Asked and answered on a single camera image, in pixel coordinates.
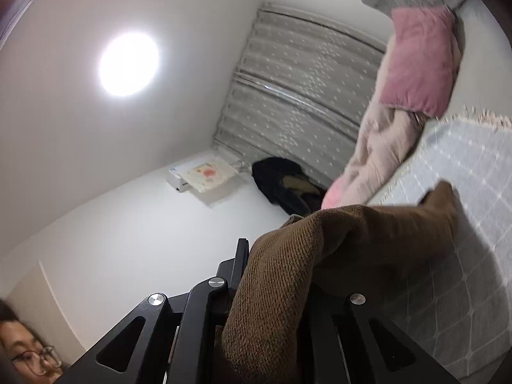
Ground round ceiling lamp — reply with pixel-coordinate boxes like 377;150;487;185
98;32;160;97

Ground dark hanging clothes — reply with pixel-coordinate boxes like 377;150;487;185
251;157;331;217

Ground pink velvet pillow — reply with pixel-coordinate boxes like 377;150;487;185
379;6;459;118

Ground person's head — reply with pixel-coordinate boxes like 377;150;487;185
0;298;65;384

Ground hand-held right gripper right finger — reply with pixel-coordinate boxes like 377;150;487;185
300;292;457;384

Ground brown coat with fur collar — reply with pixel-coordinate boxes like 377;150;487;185
216;181;460;384

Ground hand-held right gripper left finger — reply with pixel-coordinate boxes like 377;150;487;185
60;238;251;384

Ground glasses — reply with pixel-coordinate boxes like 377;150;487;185
11;346;62;376

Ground pink and beige comforter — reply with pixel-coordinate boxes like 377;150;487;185
321;98;427;211

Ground grey checked blanket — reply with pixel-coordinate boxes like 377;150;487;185
366;106;512;379

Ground grey dotted curtain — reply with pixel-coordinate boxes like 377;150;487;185
212;2;395;169

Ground white air conditioner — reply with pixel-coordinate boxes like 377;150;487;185
167;155;243;193

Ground bed with grey sheet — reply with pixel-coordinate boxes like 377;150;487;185
366;0;512;380

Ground patterned cover cloth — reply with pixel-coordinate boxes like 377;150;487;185
180;156;237;209

